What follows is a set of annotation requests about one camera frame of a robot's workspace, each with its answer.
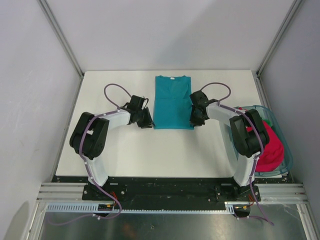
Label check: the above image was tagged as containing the teal t-shirt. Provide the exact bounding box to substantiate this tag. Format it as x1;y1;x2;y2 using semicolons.
153;75;194;130

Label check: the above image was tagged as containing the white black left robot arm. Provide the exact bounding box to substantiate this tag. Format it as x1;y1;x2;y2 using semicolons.
69;95;155;200

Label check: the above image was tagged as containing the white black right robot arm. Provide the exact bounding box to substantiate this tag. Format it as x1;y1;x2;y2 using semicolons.
189;90;270;201

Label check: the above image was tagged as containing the clear blue plastic bin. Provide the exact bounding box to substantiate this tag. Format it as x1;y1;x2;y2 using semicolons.
237;105;293;178

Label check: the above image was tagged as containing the green t-shirt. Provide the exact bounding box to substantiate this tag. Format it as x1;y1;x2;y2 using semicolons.
263;119;273;127

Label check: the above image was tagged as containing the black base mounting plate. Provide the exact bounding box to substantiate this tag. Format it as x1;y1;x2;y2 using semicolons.
82;176;261;210

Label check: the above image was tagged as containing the magenta red t-shirt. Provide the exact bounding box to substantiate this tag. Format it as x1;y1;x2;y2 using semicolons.
237;105;285;174

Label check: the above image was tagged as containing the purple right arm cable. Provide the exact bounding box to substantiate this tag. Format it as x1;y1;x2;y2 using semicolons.
199;82;275;227

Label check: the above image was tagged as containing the white slotted cable duct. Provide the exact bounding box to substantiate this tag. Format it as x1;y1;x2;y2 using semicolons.
46;202;250;215

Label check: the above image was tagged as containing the aluminium frame rail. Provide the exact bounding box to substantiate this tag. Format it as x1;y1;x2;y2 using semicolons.
36;182;86;203

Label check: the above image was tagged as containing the left aluminium corner post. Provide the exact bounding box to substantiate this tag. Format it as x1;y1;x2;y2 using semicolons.
37;0;84;79

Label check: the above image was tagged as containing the aluminium corner post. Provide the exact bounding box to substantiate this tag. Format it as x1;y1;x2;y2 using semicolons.
37;0;84;79
256;0;305;77

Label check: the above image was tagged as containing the right aluminium corner post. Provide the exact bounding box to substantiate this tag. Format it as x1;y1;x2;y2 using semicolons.
256;0;305;77

